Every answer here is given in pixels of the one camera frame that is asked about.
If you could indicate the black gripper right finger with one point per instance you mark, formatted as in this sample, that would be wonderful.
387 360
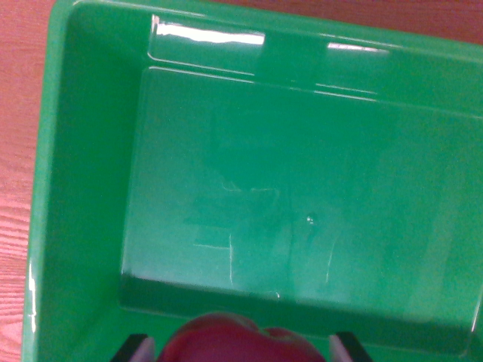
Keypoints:
349 347

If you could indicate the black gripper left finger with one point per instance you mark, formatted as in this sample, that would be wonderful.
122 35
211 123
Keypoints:
134 348

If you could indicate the dark red cherry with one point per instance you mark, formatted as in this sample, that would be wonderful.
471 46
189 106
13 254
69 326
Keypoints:
234 339

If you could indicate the green plastic tray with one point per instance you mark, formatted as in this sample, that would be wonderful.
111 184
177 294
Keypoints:
264 169

